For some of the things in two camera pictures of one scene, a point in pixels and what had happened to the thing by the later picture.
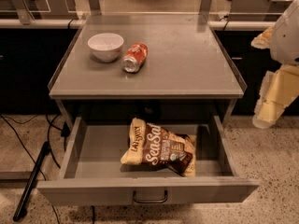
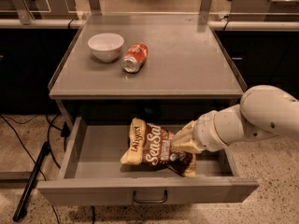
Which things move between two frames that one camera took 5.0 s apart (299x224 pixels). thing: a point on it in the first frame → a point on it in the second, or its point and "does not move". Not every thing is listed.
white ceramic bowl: x=106 y=47 does not move
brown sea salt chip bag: x=150 y=144 does not move
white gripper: x=287 y=37 → x=206 y=131
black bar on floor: x=31 y=184 does not move
